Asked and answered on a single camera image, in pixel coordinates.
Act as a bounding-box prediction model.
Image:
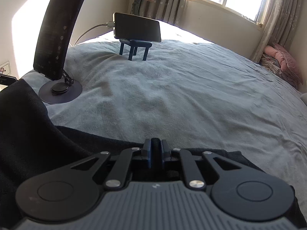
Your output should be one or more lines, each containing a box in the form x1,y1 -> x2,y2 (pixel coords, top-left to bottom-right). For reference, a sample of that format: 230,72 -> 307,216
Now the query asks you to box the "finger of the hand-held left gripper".
0,75 -> 19,87

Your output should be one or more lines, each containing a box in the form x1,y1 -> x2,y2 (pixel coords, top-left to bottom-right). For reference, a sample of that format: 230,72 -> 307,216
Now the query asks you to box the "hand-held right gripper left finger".
71,139 -> 154,190

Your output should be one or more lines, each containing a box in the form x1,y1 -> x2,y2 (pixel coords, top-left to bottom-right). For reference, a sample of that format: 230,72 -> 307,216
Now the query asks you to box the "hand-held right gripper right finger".
159,139 -> 238,190

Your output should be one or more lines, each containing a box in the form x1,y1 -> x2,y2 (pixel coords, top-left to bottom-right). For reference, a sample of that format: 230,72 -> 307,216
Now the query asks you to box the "black sweater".
0,78 -> 303,230

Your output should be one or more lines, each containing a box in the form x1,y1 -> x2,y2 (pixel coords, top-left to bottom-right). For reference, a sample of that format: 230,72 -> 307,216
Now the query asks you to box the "round black phone stand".
38,69 -> 83,104

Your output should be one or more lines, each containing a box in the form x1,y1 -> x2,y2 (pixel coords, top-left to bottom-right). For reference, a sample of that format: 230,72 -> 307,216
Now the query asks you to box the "bed with grey sheet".
19,19 -> 307,197

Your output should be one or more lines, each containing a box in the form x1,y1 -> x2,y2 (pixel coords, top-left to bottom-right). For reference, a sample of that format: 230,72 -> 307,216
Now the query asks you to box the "black smartphone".
33,0 -> 93,81

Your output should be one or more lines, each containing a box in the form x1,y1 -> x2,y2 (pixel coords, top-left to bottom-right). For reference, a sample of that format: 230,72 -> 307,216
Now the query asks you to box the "chair-shaped black phone stand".
119,38 -> 152,61

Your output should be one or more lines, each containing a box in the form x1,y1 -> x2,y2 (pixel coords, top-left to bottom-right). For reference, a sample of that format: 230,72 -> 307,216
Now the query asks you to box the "tablet on small stand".
113,12 -> 162,43

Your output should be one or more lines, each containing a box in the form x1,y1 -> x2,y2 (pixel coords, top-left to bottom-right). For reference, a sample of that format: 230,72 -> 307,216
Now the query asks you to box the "grey hanging cloth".
131,0 -> 142,15

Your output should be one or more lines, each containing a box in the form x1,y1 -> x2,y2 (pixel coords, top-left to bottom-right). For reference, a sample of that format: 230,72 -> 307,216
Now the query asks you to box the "grey star curtain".
249,0 -> 307,60
157,0 -> 191,27

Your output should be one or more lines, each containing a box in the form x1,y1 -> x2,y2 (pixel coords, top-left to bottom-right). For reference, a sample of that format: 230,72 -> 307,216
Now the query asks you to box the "pink pillow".
264,43 -> 303,84

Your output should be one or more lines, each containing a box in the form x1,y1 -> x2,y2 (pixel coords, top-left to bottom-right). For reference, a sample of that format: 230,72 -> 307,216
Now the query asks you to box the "white wall socket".
0,61 -> 12,76

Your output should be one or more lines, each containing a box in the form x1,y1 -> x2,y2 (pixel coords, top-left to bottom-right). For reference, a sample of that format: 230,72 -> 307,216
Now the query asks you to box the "white charging cable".
73,22 -> 115,46

